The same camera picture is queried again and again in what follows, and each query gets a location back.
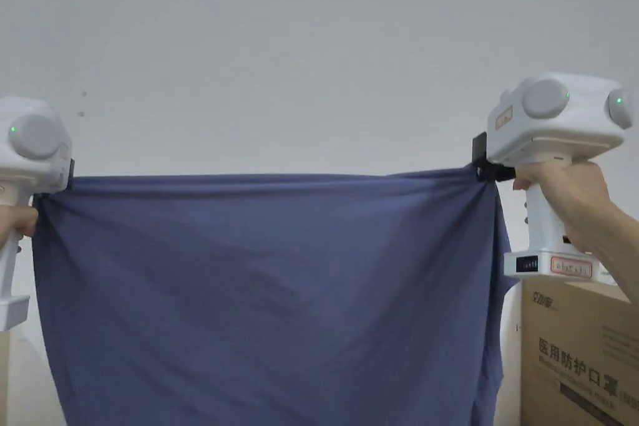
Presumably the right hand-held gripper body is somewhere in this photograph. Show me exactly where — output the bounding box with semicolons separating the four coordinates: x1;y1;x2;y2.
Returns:
471;71;639;279

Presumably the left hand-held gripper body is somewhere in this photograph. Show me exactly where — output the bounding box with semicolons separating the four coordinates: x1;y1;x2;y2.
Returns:
0;95;76;332

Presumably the dark blue shirt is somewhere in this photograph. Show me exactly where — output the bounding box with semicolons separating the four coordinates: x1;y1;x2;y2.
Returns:
31;166;521;426

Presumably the person's right forearm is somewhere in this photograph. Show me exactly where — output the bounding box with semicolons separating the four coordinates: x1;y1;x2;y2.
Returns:
597;211;639;303

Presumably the person's left hand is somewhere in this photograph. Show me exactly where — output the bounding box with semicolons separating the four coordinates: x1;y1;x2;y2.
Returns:
0;205;40;248

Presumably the person's right hand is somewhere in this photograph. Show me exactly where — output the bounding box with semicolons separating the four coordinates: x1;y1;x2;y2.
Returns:
512;159;631;261

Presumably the brown printed carton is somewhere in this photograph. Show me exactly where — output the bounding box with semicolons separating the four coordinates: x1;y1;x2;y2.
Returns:
520;270;639;426

